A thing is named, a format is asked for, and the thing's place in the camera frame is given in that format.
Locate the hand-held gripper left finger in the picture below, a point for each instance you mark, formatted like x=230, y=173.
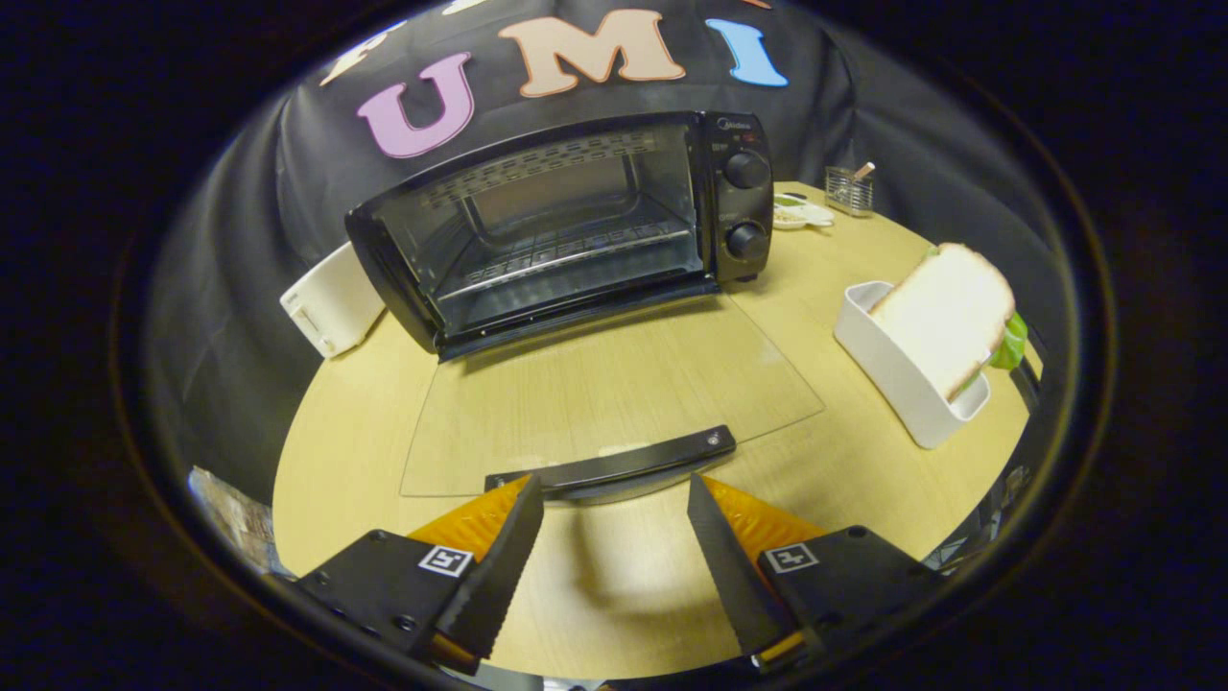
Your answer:
x=499, y=566

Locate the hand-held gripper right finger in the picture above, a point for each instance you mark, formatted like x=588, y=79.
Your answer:
x=734, y=576

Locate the toy sandwich with lettuce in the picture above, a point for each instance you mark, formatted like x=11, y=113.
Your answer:
x=945, y=312

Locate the black toaster oven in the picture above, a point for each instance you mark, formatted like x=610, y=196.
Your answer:
x=743, y=206

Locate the white pop-up toaster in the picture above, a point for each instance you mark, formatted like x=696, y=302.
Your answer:
x=336, y=302

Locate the white rectangular container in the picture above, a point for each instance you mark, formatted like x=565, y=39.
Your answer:
x=897, y=379

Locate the brown patterned object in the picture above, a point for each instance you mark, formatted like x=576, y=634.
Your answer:
x=230, y=518

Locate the small white dish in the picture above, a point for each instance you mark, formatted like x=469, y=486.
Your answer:
x=804, y=213

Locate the small wooden stick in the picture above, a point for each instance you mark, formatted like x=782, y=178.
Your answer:
x=864, y=170

